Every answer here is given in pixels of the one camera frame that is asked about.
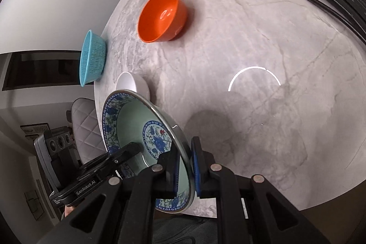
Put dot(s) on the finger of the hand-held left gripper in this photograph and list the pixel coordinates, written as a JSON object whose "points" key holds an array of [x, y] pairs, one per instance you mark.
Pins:
{"points": [[123, 155]]}

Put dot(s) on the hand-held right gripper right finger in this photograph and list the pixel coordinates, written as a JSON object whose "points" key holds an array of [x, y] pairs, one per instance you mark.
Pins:
{"points": [[197, 169]]}

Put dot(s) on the small white dish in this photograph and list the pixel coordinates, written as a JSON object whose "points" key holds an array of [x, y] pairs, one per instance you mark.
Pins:
{"points": [[133, 85]]}

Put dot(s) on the person's dark trousers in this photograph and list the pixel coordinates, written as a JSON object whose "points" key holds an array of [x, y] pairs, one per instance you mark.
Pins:
{"points": [[185, 231]]}

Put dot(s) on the blue plastic colander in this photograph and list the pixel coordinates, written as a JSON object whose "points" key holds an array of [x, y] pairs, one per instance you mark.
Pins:
{"points": [[91, 61]]}

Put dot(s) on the orange bowl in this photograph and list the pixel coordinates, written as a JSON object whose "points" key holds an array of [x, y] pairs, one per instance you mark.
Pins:
{"points": [[160, 18]]}

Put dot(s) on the light grey quilted chair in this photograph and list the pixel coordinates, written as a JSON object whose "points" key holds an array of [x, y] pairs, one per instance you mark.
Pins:
{"points": [[85, 129]]}

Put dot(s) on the blue patterned ceramic bowl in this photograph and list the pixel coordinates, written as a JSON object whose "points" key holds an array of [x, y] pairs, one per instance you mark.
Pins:
{"points": [[134, 124]]}

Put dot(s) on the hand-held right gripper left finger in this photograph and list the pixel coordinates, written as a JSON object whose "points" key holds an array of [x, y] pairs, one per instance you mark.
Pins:
{"points": [[173, 175]]}

